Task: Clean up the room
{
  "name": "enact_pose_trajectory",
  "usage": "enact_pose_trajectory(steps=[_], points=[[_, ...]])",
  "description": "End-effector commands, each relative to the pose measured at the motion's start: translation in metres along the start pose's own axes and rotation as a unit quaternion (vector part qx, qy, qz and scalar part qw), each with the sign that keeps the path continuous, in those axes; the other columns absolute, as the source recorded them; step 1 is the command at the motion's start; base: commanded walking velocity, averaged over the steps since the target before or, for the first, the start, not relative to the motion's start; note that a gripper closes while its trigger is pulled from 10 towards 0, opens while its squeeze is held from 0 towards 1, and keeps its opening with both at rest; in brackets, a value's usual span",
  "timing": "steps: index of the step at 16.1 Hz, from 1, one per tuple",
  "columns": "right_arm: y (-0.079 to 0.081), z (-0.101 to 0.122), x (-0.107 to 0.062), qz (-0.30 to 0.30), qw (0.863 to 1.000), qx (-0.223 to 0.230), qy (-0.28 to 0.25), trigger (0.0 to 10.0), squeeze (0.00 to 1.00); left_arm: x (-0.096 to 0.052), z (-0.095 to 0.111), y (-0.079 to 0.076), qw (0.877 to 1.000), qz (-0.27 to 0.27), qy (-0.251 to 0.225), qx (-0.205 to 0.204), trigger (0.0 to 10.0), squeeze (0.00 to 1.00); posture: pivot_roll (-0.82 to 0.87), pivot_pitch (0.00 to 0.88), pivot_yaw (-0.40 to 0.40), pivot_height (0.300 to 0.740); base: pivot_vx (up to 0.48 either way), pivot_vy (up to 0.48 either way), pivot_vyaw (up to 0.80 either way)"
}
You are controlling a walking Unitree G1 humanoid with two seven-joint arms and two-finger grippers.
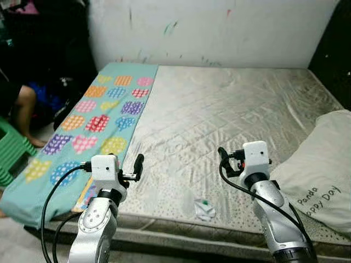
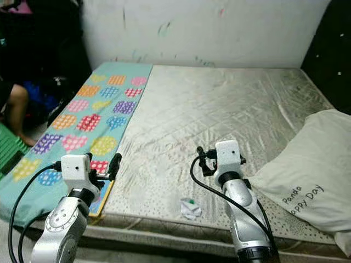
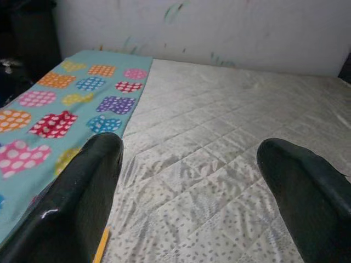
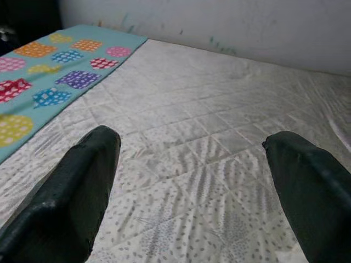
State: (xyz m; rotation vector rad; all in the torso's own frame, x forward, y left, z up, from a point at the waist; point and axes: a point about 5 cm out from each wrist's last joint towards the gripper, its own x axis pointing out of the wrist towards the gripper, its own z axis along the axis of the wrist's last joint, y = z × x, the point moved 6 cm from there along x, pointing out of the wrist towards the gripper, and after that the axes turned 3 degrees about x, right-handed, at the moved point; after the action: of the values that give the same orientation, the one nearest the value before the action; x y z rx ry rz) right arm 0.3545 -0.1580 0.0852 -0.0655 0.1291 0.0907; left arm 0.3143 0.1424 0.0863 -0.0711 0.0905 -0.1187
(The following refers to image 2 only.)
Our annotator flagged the white paper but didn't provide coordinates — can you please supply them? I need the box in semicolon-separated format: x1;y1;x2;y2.
180;198;203;221

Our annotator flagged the white printed pillow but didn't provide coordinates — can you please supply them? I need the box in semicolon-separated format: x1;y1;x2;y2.
248;108;351;258

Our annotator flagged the blue cloth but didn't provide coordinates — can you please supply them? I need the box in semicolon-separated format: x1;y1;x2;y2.
25;82;59;111

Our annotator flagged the dark tufted headboard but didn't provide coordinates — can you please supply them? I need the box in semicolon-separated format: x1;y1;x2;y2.
301;0;351;116

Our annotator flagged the blue yellow-edged children's book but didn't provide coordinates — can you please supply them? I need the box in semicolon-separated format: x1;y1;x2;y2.
88;178;116;218

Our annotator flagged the teal blanket with dotted shapes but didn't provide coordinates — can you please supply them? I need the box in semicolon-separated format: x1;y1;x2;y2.
0;62;154;228

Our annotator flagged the black backpack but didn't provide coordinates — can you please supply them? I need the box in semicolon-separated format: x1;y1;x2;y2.
47;74;92;128

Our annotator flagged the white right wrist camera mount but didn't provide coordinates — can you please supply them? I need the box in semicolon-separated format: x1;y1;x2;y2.
213;140;247;175

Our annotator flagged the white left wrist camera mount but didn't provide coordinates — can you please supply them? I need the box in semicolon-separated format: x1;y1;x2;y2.
60;154;93;190

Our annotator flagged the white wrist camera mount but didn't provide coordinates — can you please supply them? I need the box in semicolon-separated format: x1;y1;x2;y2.
213;140;247;175
60;154;93;190

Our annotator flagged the grey quilted mattress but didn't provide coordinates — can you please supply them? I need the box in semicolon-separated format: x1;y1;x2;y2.
85;65;351;259

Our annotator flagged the green plastic stool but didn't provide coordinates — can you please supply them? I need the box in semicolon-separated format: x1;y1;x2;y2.
0;122;29;177

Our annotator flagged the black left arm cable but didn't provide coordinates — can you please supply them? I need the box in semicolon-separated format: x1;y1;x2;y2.
18;211;53;263

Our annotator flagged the person's bare leg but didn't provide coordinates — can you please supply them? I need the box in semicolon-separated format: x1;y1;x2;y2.
5;83;37;147

